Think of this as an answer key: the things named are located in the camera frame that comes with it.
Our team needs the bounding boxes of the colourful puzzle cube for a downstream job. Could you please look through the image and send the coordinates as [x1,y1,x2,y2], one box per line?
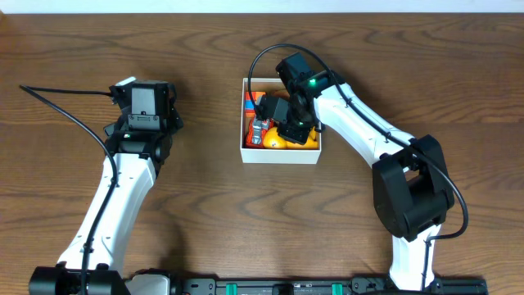
[244,92,265,118]

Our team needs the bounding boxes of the red toy truck grey crane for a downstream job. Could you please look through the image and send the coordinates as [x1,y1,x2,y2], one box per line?
[245,117,274,148]

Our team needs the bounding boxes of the orange rubber animal toy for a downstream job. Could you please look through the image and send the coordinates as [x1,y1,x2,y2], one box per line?
[262,127,319,150]

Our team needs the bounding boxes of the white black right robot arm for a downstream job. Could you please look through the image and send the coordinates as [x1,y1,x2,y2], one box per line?
[256,52,454,291]

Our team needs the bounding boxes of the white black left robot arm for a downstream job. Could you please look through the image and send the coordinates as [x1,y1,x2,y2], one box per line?
[29,77,183,294]

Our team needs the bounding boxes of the beige cardboard box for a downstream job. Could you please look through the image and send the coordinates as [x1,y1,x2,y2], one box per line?
[240,77,323,165]

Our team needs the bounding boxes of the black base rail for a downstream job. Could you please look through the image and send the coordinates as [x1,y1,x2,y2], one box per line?
[122,276,489,295]

